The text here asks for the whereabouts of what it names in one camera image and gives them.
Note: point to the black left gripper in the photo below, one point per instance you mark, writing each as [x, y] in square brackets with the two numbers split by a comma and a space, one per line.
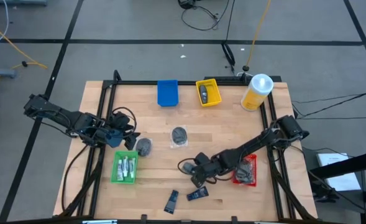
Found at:
[116, 137]

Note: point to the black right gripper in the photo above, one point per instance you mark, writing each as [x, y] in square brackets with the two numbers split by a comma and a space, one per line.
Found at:
[209, 169]

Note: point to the black mesh pad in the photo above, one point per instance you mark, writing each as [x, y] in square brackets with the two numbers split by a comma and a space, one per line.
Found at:
[179, 136]
[143, 147]
[241, 175]
[248, 166]

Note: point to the dark blue squeeze tube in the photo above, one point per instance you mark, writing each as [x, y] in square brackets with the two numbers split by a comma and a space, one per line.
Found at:
[171, 202]
[197, 193]

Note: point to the small white toothpaste tube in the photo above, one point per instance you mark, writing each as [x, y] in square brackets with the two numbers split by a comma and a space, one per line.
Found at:
[125, 166]
[132, 168]
[120, 170]

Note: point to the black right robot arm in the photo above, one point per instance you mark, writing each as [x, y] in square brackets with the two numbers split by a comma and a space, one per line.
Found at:
[251, 146]

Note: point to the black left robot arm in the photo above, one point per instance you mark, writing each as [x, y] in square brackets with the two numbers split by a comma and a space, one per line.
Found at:
[64, 116]

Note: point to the green plastic basket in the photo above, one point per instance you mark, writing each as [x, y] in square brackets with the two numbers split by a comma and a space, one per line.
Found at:
[124, 182]

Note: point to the blue plastic basket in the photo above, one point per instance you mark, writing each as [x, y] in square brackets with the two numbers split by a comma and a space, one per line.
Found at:
[167, 93]

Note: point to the red plastic basket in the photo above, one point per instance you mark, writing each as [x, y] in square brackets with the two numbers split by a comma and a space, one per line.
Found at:
[253, 183]

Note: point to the yellow plastic basket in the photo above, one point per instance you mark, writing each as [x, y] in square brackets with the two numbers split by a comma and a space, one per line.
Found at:
[213, 93]

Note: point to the white label strip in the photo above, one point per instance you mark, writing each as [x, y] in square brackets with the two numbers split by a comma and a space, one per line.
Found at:
[98, 221]

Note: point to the wipes canister with yellow label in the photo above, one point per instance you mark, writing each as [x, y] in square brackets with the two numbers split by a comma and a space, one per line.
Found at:
[257, 90]

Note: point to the white paper box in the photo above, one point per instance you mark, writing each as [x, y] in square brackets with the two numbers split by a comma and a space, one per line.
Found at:
[332, 159]

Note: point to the black beam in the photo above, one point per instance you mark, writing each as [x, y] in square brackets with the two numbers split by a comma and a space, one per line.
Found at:
[350, 163]

